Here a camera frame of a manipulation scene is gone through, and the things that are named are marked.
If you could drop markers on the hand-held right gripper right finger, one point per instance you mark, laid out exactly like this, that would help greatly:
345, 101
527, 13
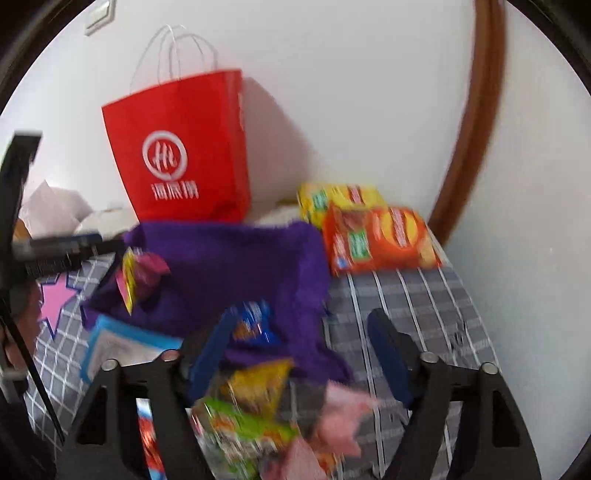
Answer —
388, 357

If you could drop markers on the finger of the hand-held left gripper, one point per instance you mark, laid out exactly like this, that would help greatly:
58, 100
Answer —
60, 251

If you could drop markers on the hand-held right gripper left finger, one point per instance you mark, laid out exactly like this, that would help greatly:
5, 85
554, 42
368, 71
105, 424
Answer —
210, 350

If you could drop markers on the green snack packet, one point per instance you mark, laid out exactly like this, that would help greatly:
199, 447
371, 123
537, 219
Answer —
240, 429

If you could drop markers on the white crumpled paper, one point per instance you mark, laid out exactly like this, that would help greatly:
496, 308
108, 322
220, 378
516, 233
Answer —
53, 207

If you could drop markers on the white cloth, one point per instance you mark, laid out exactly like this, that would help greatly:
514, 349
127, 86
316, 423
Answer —
108, 219

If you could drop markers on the grey plaid bed sheet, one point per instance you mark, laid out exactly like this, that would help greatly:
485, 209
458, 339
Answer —
415, 300

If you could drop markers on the pink and yellow snack packet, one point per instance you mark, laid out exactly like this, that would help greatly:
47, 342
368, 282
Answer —
141, 277

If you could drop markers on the blue tissue pack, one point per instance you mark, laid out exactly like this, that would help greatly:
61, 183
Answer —
124, 344

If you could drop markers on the purple cloth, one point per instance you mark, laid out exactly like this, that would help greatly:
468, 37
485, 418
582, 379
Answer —
240, 267

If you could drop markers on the red and blue snack packet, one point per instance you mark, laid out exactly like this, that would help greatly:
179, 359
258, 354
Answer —
150, 443

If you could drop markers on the orange chip bag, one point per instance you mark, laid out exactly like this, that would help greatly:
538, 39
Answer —
383, 240

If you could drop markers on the red paper bag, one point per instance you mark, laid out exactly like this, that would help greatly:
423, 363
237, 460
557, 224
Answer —
180, 152

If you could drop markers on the yellow chip bag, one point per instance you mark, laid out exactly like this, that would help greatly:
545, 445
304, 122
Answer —
332, 198

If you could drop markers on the white wall switch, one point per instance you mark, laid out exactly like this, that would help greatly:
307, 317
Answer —
99, 16

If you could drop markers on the brown wooden door frame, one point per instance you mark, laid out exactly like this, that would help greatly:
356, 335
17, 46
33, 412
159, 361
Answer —
475, 120

